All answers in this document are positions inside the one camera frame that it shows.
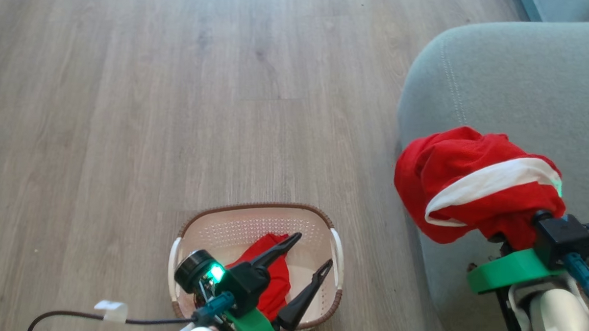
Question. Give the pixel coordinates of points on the pale blue-grey furniture panel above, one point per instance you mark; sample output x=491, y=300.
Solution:
x=580, y=9

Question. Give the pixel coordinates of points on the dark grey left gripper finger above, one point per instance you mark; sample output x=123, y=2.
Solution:
x=307, y=294
x=276, y=254

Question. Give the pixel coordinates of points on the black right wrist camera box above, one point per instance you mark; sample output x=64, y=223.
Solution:
x=561, y=238

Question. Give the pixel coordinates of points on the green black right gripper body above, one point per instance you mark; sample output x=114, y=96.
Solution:
x=510, y=271

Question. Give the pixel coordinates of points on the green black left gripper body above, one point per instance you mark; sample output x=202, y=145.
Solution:
x=254, y=329

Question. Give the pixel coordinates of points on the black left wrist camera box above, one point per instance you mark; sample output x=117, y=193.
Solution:
x=246, y=285

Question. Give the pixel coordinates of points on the black round left wrist motor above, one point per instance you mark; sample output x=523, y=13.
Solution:
x=193, y=271

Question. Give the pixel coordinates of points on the plain red garment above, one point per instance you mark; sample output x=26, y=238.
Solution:
x=278, y=282

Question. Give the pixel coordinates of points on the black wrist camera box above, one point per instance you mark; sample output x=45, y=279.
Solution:
x=561, y=238
x=246, y=285

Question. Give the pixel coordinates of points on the red garment with white stripe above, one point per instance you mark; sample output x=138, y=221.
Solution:
x=458, y=160

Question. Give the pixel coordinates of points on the cream laundry basket brown rim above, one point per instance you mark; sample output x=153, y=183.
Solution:
x=250, y=224

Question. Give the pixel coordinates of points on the grey fabric sofa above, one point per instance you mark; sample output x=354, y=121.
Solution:
x=525, y=77

